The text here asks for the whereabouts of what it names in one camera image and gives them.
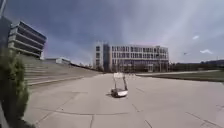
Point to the white building with window grid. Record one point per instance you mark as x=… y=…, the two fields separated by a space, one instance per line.
x=133 y=55

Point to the small wheeled robot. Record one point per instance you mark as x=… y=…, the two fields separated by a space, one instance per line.
x=119 y=92

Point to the pale concrete slab plaza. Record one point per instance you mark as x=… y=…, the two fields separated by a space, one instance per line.
x=100 y=110

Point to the low pale building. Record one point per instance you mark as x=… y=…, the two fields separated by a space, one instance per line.
x=60 y=60

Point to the wide concrete steps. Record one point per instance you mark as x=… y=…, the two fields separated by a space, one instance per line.
x=43 y=71

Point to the row of trees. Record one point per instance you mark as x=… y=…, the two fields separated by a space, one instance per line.
x=200 y=65

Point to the grass strip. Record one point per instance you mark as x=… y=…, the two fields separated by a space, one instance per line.
x=200 y=76

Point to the terraced building with dark bands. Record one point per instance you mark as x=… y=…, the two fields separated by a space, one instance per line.
x=26 y=40

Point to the green bush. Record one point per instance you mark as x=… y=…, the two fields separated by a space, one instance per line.
x=11 y=86

